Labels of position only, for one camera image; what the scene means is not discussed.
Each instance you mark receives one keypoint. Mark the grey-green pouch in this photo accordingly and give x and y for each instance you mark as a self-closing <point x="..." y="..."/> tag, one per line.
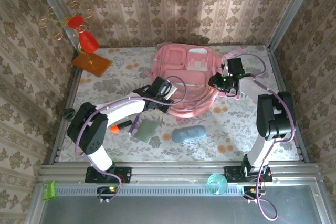
<point x="147" y="130"/>

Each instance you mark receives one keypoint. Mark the purple pen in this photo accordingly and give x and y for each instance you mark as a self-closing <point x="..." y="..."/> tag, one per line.
<point x="134" y="125"/>

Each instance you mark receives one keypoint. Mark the pink student backpack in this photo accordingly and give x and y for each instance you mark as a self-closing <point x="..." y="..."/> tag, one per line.
<point x="189" y="77"/>

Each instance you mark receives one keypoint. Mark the blue pencil case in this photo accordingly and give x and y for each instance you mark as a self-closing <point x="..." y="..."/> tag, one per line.
<point x="189" y="133"/>

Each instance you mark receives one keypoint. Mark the black marker orange cap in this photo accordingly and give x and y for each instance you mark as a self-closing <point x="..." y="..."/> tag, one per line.
<point x="123" y="125"/>

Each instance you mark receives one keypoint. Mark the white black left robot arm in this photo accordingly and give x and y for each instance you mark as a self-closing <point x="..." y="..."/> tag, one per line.
<point x="123" y="108"/>

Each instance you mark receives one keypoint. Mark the floral printed table sheet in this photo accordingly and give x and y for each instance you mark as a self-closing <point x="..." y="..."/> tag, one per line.
<point x="183" y="153"/>

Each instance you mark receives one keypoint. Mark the small bottle black cap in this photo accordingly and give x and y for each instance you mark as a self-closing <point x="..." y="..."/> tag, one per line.
<point x="69" y="113"/>

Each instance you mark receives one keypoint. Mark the teal plastic cup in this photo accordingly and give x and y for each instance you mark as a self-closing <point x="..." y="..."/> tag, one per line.
<point x="217" y="184"/>

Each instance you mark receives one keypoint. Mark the red cone ornament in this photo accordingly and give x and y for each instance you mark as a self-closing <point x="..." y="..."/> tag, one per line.
<point x="88" y="41"/>

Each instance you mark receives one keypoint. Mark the small black electronics board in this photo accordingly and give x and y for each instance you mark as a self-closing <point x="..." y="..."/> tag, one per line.
<point x="253" y="190"/>
<point x="109" y="189"/>

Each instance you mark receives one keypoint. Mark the grey metal shelf plate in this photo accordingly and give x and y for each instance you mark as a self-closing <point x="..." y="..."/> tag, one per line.
<point x="170" y="211"/>

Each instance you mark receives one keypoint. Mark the red oval ornament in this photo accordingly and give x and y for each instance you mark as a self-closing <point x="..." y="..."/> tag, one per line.
<point x="76" y="22"/>

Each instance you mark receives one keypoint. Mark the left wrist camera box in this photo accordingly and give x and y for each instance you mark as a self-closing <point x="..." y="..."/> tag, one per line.
<point x="162" y="87"/>

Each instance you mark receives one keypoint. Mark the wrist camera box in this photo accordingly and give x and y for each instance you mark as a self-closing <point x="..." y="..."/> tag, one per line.
<point x="162" y="87"/>
<point x="234" y="66"/>

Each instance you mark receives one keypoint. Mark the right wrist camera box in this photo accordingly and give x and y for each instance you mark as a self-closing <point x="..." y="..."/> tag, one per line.
<point x="234" y="66"/>

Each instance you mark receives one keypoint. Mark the aluminium side rail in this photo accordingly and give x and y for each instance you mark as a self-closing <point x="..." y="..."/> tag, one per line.
<point x="74" y="83"/>
<point x="275" y="64"/>

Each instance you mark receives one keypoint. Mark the aluminium front rail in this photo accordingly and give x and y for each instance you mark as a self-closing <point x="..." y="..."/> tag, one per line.
<point x="170" y="172"/>

